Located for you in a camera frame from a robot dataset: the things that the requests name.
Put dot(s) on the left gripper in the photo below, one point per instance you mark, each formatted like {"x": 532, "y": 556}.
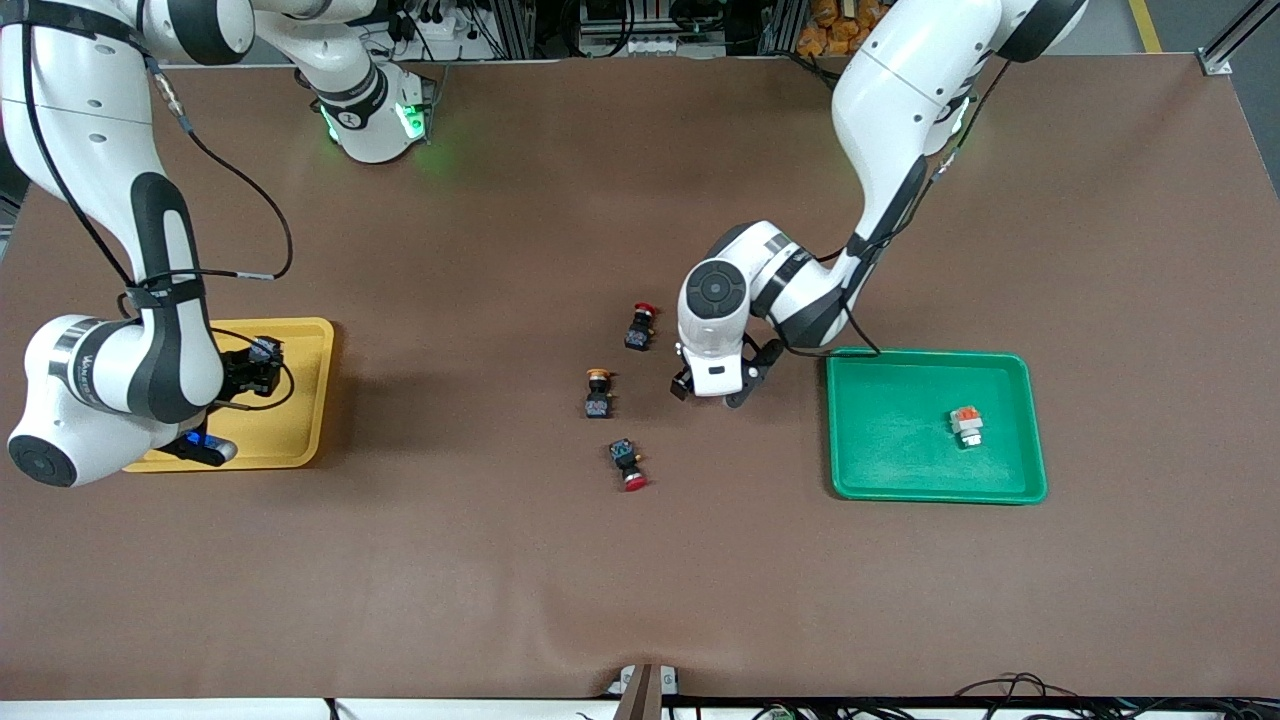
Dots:
{"x": 679, "y": 384}

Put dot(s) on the white orange switch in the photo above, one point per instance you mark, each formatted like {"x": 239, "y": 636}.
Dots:
{"x": 967, "y": 425}

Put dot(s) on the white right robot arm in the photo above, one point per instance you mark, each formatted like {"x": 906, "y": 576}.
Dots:
{"x": 130, "y": 380}

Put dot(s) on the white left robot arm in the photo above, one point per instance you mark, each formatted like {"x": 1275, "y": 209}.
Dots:
{"x": 890, "y": 100}

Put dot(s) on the yellow plastic tray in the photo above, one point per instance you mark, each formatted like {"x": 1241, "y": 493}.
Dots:
{"x": 300, "y": 430}

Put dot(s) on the green plastic tray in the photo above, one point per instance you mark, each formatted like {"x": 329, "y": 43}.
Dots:
{"x": 900, "y": 450}

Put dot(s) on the brown table mat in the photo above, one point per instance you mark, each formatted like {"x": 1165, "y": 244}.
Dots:
{"x": 640, "y": 580}

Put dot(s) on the white power strip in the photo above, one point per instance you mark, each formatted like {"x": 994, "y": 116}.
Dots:
{"x": 640, "y": 45}

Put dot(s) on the pile of orange objects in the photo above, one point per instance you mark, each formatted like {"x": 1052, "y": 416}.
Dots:
{"x": 825, "y": 30}

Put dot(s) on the red push button switch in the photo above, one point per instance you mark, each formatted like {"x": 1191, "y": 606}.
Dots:
{"x": 638, "y": 332}
{"x": 627, "y": 460}

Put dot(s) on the metal camera stand bracket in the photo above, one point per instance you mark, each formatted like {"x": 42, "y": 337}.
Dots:
{"x": 640, "y": 695}

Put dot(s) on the aluminium frame profile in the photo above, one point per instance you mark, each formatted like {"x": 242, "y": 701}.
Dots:
{"x": 1235, "y": 40}

